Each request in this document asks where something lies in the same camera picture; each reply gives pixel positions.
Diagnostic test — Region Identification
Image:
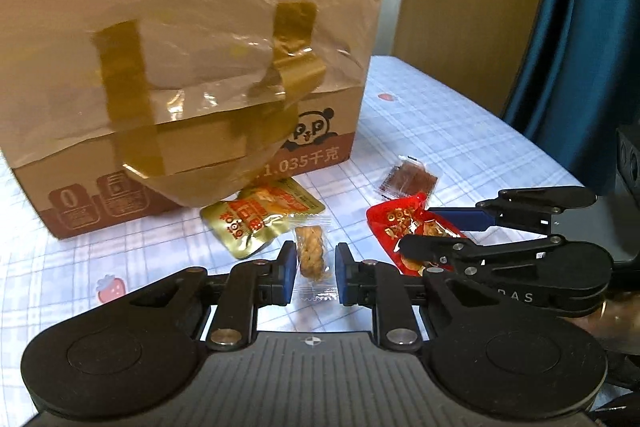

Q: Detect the wooden cabinet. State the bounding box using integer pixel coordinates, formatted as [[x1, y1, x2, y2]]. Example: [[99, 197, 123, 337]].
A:
[[392, 0, 558, 118]]

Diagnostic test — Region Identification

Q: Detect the clear twisted snack packet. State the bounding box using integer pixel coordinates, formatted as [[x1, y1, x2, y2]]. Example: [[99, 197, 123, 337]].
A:
[[290, 214, 337, 303]]

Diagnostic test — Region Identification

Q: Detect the taped cardboard box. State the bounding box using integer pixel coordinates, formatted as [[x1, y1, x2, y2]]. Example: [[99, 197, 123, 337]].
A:
[[0, 0, 392, 242]]

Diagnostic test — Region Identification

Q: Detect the gold snack packet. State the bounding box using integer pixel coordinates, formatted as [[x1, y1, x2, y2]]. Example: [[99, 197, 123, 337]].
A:
[[200, 179, 326, 260]]

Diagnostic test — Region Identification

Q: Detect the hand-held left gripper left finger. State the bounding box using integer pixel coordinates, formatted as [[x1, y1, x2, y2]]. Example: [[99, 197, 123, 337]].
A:
[[127, 241, 297, 353]]

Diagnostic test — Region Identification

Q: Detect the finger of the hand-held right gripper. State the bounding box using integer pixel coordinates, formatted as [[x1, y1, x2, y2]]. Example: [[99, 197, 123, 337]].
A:
[[427, 186, 599, 234], [399, 233, 568, 279]]

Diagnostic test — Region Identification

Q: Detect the small brown snack packet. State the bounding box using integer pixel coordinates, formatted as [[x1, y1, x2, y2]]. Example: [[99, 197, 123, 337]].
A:
[[377, 154, 441, 200]]

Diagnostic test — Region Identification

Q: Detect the red snack packet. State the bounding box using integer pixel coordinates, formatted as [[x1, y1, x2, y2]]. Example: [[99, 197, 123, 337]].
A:
[[366, 192, 471, 275]]

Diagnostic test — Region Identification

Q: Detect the blue curtain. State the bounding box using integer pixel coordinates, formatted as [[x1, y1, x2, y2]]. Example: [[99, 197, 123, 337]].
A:
[[502, 0, 640, 192]]

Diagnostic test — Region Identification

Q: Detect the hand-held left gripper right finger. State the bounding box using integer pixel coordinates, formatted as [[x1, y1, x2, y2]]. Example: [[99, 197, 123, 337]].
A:
[[335, 242, 502, 353]]

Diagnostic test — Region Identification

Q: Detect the black device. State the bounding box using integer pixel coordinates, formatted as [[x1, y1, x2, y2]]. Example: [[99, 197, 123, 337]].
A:
[[616, 122, 640, 198]]

